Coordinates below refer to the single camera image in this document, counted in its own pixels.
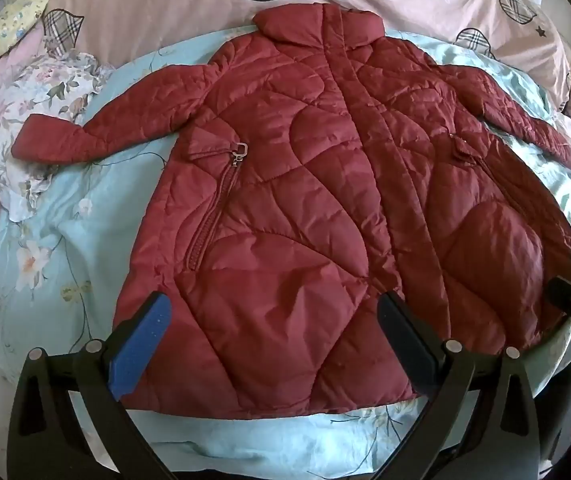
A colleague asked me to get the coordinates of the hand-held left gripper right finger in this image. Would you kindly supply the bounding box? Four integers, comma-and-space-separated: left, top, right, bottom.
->
373, 290, 541, 480

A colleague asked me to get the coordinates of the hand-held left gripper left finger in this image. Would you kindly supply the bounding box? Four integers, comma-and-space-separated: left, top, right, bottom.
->
8, 290, 173, 480

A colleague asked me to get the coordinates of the red quilted jacket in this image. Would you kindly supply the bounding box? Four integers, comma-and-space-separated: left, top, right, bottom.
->
11, 3, 571, 417

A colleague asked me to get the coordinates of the light blue floral bed sheet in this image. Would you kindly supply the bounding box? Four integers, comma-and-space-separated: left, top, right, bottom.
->
0, 27, 571, 468

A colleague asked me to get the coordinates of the white floral ruffled cloth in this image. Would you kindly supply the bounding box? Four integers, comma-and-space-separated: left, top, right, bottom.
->
0, 50, 116, 221

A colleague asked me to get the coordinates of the yellow floral pillow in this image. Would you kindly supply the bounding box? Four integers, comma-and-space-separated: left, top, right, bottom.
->
0, 0, 53, 83

